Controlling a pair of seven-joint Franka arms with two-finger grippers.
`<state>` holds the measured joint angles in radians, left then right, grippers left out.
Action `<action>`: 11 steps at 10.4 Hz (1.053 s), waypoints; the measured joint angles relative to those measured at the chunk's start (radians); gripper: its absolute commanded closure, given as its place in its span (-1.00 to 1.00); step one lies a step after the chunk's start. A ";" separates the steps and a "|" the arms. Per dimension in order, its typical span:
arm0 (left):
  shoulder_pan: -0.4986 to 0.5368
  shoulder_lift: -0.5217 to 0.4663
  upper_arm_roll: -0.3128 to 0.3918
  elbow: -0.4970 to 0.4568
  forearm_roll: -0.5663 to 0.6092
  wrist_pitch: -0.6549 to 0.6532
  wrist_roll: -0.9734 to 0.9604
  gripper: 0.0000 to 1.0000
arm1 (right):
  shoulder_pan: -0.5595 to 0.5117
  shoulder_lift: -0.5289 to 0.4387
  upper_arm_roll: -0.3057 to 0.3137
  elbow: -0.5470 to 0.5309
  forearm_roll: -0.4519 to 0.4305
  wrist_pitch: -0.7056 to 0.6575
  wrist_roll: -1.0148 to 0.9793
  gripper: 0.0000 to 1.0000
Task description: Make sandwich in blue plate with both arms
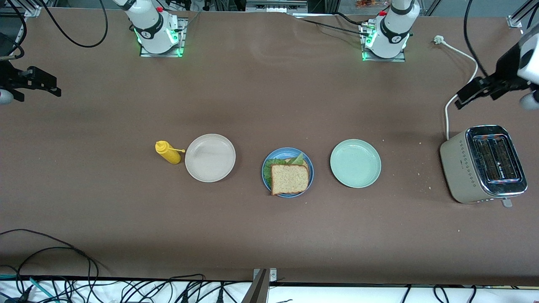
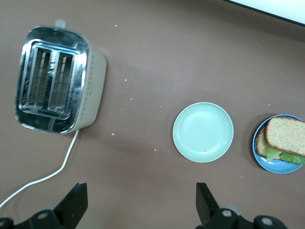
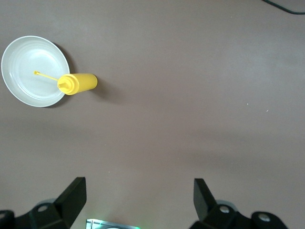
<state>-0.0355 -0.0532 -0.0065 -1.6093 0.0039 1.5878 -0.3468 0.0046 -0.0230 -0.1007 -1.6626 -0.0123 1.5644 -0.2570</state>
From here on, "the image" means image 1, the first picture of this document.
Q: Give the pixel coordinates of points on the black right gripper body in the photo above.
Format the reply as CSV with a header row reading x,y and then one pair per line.
x,y
8,77

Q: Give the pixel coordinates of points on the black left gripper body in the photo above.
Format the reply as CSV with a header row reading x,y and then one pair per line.
x,y
506,70

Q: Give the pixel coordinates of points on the yellow mustard squeeze bottle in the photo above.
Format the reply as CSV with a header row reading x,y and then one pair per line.
x,y
168,153

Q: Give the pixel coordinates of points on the brown bread slice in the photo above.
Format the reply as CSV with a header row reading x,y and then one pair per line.
x,y
289,179
290,160

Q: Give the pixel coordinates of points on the green lettuce leaf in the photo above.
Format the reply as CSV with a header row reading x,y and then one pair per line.
x,y
269,166

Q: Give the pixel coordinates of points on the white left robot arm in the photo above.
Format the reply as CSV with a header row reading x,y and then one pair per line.
x,y
393,38

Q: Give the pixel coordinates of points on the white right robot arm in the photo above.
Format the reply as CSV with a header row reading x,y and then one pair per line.
x,y
151,29

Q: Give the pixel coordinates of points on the green round plate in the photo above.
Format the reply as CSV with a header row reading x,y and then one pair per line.
x,y
356,163

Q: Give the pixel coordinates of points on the white round plate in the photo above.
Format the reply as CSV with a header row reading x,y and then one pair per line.
x,y
210,158

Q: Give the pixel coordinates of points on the blue round plate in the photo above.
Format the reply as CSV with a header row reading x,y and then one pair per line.
x,y
266,183

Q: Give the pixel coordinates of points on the beige chrome toaster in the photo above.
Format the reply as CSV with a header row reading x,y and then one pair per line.
x,y
463,168

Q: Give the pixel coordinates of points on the metal corner bracket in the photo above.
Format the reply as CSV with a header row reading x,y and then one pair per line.
x,y
516,20
273,275

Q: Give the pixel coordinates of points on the grey metal rail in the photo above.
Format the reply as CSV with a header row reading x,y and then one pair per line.
x,y
276,6

